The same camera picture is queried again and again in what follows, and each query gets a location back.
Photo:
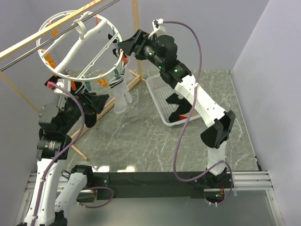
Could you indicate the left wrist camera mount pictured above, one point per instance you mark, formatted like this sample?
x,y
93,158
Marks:
x,y
60,86

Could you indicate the black beige red sock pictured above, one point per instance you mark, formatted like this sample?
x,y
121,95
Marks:
x,y
183,108

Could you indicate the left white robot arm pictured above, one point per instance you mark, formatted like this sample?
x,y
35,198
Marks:
x,y
48,208

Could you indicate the white round clip hanger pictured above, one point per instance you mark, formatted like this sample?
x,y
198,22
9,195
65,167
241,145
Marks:
x,y
84,36

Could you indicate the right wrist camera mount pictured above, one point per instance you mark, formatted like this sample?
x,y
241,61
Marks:
x,y
158,28

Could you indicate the black striped sock at left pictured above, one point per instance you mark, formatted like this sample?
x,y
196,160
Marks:
x,y
90,119

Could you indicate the white striped hanging sock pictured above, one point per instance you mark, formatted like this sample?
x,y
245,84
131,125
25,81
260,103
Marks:
x,y
119,88

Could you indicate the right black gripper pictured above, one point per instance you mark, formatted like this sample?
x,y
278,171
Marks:
x,y
134,44

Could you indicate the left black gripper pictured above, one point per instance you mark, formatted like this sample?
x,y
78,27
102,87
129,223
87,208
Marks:
x,y
92,102

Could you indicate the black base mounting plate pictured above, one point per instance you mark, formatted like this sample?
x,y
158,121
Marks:
x,y
159,184

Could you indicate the white plastic mesh basket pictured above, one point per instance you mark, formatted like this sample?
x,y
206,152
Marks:
x,y
172,107

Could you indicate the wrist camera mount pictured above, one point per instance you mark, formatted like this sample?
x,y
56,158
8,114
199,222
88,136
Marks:
x,y
60,86
158,28

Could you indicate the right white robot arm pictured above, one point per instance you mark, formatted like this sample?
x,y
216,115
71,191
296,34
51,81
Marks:
x,y
161,51

